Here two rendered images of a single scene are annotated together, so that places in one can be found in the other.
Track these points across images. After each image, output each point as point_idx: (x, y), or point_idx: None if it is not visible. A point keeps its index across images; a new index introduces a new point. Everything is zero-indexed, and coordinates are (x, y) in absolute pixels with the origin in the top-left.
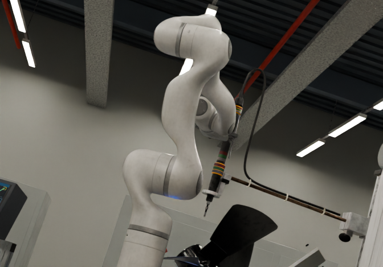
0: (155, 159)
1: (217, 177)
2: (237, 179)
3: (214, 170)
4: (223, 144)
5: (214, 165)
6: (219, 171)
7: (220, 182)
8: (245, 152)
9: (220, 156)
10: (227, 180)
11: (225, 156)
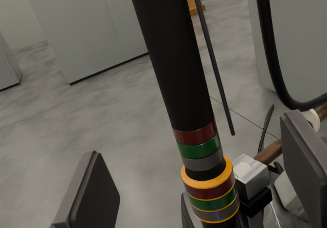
0: None
1: (231, 224)
2: (281, 147)
3: (204, 215)
4: (174, 99)
5: (188, 192)
6: (230, 208)
7: (245, 217)
8: (265, 36)
9: (197, 157)
10: (264, 199)
11: (217, 134)
